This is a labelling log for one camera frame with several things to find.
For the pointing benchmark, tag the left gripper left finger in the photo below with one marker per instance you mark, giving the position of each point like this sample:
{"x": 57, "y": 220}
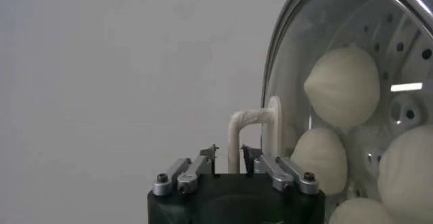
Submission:
{"x": 187, "y": 178}

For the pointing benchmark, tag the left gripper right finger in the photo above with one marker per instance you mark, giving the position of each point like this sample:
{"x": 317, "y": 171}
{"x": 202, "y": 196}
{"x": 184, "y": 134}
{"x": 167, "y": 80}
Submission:
{"x": 284, "y": 174}

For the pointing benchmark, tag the white steamed baozi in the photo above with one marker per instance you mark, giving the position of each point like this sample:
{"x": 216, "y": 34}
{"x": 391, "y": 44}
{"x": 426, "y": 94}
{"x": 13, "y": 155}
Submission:
{"x": 341, "y": 86}
{"x": 358, "y": 212}
{"x": 406, "y": 174}
{"x": 321, "y": 161}

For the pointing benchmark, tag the round glass lid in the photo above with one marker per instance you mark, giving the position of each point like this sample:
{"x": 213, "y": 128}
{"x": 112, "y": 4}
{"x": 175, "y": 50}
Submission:
{"x": 252, "y": 115}

